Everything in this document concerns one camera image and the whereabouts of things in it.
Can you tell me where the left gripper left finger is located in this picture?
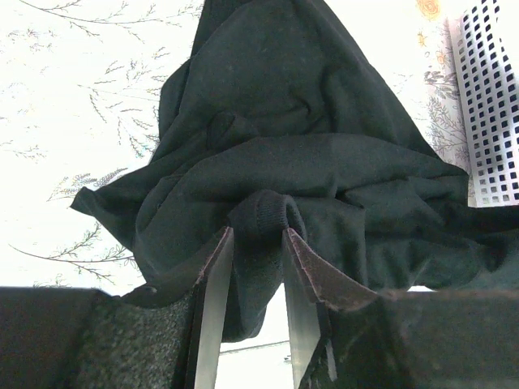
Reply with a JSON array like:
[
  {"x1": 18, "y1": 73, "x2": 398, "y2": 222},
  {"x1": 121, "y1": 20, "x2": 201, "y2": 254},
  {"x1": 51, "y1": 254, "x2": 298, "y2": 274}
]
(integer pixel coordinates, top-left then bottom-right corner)
[{"x1": 1, "y1": 227, "x2": 234, "y2": 388}]

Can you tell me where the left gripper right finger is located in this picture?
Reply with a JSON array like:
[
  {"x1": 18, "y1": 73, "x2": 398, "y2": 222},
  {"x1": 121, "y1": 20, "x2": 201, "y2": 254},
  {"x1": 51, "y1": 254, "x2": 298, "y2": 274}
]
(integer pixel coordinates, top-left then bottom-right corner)
[{"x1": 283, "y1": 229, "x2": 518, "y2": 388}]

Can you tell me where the black t shirt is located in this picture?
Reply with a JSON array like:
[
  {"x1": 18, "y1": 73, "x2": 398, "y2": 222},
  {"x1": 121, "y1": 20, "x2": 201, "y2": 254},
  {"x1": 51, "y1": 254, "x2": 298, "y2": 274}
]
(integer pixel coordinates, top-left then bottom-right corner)
[{"x1": 71, "y1": 1, "x2": 518, "y2": 343}]

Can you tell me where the floral table mat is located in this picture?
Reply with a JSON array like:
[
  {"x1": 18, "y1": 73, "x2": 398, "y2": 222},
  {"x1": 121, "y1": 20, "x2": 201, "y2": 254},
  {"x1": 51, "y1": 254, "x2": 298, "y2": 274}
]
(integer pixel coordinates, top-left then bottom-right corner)
[{"x1": 1, "y1": 1, "x2": 469, "y2": 293}]

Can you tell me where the white laundry basket front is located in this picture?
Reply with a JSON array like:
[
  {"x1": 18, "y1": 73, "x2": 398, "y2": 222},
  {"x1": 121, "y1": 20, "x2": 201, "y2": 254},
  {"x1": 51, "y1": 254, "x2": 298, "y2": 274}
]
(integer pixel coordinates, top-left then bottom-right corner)
[{"x1": 448, "y1": 0, "x2": 518, "y2": 207}]

